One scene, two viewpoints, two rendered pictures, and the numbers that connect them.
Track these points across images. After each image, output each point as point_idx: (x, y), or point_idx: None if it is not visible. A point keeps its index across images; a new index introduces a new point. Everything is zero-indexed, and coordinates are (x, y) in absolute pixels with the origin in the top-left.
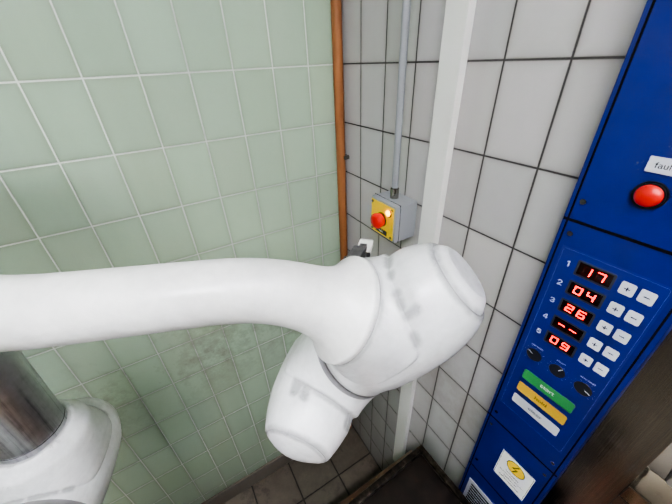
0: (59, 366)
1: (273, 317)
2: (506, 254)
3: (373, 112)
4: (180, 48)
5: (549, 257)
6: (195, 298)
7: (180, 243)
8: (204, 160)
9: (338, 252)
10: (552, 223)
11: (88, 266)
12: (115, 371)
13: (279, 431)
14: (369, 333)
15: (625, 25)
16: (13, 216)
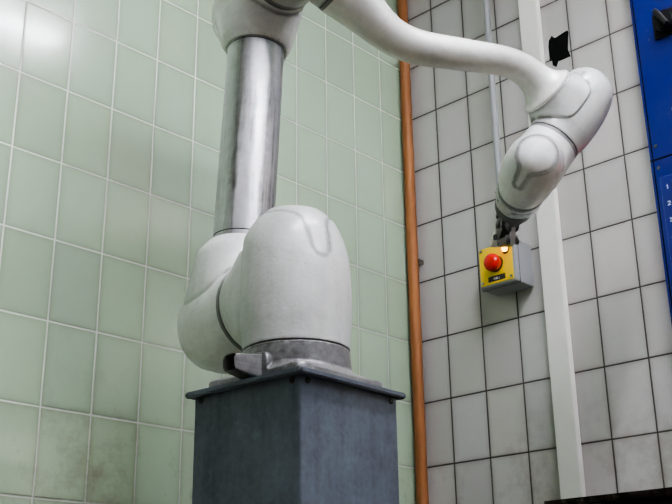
0: (87, 363)
1: (528, 62)
2: (629, 228)
3: (459, 196)
4: (295, 105)
5: (655, 192)
6: (500, 46)
7: None
8: (291, 199)
9: (408, 407)
10: (648, 181)
11: (170, 247)
12: (130, 422)
13: (528, 137)
14: (568, 74)
15: (634, 73)
16: (144, 164)
